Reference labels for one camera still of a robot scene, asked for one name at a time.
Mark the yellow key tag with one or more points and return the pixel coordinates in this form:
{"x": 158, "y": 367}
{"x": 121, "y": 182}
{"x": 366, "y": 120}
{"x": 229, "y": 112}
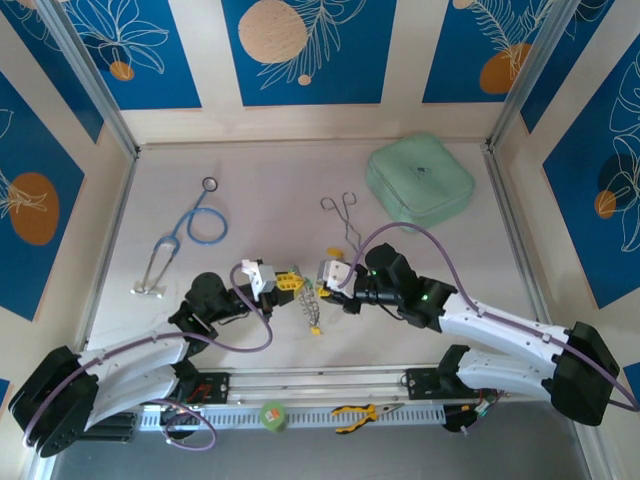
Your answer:
{"x": 335, "y": 252}
{"x": 315, "y": 330}

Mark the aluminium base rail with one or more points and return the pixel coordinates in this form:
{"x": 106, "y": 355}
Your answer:
{"x": 320, "y": 382}

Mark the blue stethoscope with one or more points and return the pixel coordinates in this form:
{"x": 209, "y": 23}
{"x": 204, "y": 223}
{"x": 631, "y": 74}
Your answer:
{"x": 169, "y": 242}

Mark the aluminium table edge rail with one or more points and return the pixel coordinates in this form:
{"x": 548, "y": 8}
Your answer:
{"x": 515, "y": 225}
{"x": 109, "y": 250}

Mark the steel forceps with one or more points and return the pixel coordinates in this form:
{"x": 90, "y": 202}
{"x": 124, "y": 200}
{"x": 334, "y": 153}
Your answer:
{"x": 345, "y": 220}

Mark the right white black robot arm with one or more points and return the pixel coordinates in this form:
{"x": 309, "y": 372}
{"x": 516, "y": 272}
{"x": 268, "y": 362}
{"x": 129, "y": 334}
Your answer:
{"x": 500, "y": 327}

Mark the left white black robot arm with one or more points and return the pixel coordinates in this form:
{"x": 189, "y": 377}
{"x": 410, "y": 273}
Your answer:
{"x": 130, "y": 357}

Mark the mint green zipper pouch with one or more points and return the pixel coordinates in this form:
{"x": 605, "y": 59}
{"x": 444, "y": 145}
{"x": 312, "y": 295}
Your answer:
{"x": 425, "y": 175}

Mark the aluminium frame post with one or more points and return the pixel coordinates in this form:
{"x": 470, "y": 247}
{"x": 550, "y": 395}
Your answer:
{"x": 528, "y": 75}
{"x": 95, "y": 80}

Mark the black extrusion stack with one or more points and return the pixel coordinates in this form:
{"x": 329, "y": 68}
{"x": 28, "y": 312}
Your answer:
{"x": 115, "y": 427}

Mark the green tape roll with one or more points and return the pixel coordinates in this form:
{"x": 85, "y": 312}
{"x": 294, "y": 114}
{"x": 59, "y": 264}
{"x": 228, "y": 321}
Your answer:
{"x": 272, "y": 415}

